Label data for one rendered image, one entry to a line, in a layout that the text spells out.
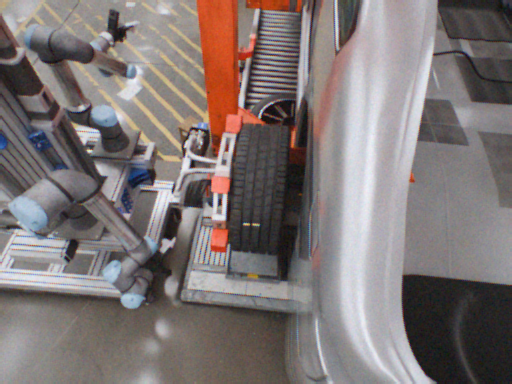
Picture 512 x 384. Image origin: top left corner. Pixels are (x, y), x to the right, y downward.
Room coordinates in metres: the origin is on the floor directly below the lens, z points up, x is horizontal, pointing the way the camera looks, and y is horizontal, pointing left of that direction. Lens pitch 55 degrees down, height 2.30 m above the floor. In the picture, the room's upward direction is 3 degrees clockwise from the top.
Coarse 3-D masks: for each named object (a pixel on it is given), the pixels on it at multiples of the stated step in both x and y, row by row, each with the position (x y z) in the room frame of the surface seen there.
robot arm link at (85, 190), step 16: (64, 176) 0.65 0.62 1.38; (80, 176) 0.67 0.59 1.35; (80, 192) 0.63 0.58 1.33; (96, 192) 0.65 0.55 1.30; (96, 208) 0.61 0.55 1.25; (112, 208) 0.64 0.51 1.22; (112, 224) 0.59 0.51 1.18; (128, 224) 0.62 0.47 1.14; (128, 240) 0.57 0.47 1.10; (144, 240) 0.59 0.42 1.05; (128, 256) 0.53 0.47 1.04; (144, 256) 0.54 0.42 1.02
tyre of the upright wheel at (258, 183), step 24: (240, 144) 1.02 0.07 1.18; (264, 144) 1.03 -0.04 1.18; (288, 144) 1.04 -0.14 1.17; (240, 168) 0.90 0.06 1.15; (264, 168) 0.91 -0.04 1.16; (288, 168) 0.92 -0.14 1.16; (240, 192) 0.81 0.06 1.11; (264, 192) 0.82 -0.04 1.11; (240, 216) 0.74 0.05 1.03; (264, 216) 0.74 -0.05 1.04; (240, 240) 0.70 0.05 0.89; (264, 240) 0.69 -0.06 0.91
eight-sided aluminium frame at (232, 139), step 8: (224, 136) 1.12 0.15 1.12; (232, 136) 1.12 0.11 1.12; (224, 144) 1.07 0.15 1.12; (232, 144) 1.07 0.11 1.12; (232, 152) 1.02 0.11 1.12; (232, 160) 1.26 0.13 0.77; (216, 168) 0.92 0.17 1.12; (224, 168) 0.93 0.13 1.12; (224, 176) 0.89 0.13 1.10; (216, 200) 0.82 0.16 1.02; (224, 200) 0.82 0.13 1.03; (216, 208) 0.79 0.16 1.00; (224, 208) 0.79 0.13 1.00; (216, 216) 0.77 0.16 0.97; (224, 216) 0.77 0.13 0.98; (216, 224) 0.76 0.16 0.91; (224, 224) 0.75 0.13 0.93
